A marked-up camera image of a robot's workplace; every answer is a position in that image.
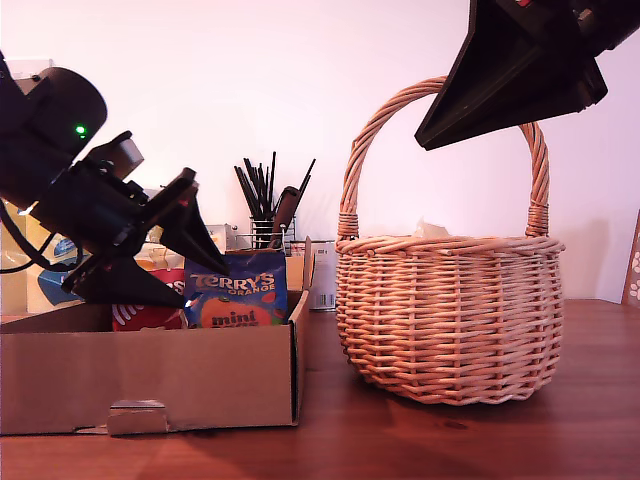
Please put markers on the blue Terry's orange eggs bag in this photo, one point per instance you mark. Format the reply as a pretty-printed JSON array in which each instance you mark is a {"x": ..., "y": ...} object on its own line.
[{"x": 240, "y": 290}]

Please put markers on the brown cardboard box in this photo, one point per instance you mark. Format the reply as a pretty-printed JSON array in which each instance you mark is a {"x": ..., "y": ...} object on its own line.
[{"x": 150, "y": 375}]

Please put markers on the yellow kitchen towel pack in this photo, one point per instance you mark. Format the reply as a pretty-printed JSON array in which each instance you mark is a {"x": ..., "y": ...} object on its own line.
[{"x": 20, "y": 295}]

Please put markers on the white green Galaxy eggs bag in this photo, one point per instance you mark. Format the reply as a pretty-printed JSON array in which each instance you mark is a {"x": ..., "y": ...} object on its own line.
[{"x": 430, "y": 229}]

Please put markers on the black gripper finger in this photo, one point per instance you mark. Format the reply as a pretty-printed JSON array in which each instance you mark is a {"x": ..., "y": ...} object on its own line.
[
  {"x": 540, "y": 95},
  {"x": 480, "y": 60}
]

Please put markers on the cream labelled carton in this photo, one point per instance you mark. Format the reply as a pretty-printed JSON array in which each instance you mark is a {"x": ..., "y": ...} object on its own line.
[{"x": 296, "y": 270}]

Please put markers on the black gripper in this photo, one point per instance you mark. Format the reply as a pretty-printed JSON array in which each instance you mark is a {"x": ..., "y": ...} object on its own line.
[{"x": 100, "y": 220}]

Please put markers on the red Maltesers bunnies bag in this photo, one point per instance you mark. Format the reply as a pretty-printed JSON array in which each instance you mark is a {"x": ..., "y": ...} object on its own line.
[{"x": 145, "y": 320}]

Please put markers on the white Porlex box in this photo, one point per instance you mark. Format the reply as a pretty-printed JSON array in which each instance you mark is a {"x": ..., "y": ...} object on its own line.
[{"x": 222, "y": 235}]

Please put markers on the brown paw print board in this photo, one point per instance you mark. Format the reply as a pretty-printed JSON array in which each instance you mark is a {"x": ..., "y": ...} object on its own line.
[{"x": 632, "y": 270}]

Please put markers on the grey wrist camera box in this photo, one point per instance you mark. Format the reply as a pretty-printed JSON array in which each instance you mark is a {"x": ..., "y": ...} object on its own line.
[{"x": 130, "y": 152}]

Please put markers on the thin black stick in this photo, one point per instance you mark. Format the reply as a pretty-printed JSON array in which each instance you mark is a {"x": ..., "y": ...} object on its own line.
[
  {"x": 306, "y": 178},
  {"x": 243, "y": 192},
  {"x": 253, "y": 187},
  {"x": 272, "y": 185}
]

